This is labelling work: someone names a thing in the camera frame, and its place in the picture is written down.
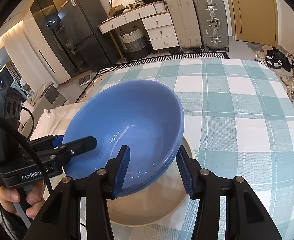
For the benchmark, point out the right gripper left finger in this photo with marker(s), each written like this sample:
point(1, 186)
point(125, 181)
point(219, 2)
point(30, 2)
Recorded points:
point(59, 217)

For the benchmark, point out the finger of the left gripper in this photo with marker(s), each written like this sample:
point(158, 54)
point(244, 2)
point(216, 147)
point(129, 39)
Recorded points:
point(45, 143)
point(54, 160)

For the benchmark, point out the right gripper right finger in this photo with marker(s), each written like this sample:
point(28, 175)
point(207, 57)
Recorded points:
point(246, 216)

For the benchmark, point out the cream plate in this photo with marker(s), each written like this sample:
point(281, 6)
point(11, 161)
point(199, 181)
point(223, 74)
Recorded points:
point(155, 202)

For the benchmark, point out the blue bowl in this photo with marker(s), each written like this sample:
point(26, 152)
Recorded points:
point(144, 115)

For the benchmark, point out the left hand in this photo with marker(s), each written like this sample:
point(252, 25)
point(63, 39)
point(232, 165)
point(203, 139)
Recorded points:
point(34, 199)

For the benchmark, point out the white plastic bag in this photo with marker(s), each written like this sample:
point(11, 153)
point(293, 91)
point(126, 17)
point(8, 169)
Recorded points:
point(52, 122)

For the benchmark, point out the teal plaid tablecloth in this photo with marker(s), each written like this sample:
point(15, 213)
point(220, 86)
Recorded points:
point(238, 119)

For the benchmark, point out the black refrigerator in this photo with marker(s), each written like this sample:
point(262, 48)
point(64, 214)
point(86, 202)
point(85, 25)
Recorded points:
point(81, 19)

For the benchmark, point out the woven laundry basket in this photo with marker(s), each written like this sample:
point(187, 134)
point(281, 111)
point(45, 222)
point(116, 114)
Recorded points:
point(136, 43)

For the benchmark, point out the white dressing table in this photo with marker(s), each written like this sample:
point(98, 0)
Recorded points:
point(153, 19)

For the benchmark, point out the white suitcase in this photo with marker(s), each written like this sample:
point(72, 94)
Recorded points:
point(184, 19)

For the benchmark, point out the silver suitcase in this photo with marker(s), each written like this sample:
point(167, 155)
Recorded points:
point(212, 18)

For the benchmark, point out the wooden door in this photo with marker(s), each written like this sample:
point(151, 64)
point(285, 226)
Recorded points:
point(254, 21)

